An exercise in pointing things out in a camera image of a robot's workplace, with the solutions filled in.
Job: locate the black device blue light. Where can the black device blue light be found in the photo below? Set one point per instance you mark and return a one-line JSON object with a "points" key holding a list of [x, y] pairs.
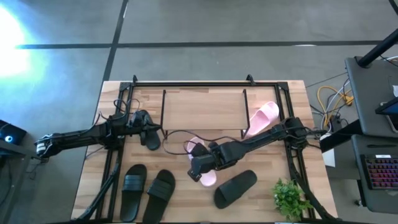
{"points": [[9, 133]]}

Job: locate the green artificial plant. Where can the green artificial plant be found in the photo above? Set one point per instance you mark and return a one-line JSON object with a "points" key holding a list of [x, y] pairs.
{"points": [[289, 199]]}

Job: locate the pink slide sandal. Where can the pink slide sandal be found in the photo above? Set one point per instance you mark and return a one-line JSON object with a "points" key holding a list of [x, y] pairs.
{"points": [[208, 180], [264, 116]]}

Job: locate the backlit black keyboard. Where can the backlit black keyboard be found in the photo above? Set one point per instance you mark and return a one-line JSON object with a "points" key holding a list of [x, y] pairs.
{"points": [[382, 172]]}

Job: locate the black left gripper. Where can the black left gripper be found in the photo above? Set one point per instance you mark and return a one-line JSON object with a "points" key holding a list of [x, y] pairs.
{"points": [[138, 121]]}

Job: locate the black pole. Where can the black pole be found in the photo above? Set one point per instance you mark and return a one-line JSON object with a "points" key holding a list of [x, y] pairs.
{"points": [[376, 49]]}

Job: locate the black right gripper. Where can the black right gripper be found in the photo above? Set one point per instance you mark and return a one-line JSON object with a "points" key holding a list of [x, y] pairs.
{"points": [[205, 163]]}

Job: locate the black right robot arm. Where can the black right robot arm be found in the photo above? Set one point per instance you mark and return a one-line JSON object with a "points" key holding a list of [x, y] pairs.
{"points": [[258, 138]]}

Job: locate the black desk bar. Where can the black desk bar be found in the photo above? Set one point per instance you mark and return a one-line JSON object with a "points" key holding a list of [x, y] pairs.
{"points": [[342, 135]]}

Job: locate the black metal rig frame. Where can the black metal rig frame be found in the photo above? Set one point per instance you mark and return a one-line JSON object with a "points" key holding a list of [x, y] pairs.
{"points": [[205, 84]]}

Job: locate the white paper sheet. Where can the white paper sheet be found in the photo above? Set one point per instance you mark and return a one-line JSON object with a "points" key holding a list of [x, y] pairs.
{"points": [[329, 155]]}

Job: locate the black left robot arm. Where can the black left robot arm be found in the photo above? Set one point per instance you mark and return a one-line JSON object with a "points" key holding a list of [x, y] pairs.
{"points": [[77, 137]]}

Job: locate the black slide sandal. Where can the black slide sandal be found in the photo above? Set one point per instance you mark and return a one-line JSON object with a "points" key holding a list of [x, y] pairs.
{"points": [[234, 188], [159, 196], [133, 193], [153, 141]]}

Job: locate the black tablet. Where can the black tablet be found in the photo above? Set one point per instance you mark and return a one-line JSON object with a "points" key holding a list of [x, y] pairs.
{"points": [[390, 110]]}

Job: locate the wooden shelf black metal legs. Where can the wooden shelf black metal legs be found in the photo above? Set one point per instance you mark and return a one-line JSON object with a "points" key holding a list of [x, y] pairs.
{"points": [[205, 110]]}

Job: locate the grey side desk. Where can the grey side desk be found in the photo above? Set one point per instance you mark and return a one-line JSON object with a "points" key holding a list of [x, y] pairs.
{"points": [[373, 93], [379, 202]]}

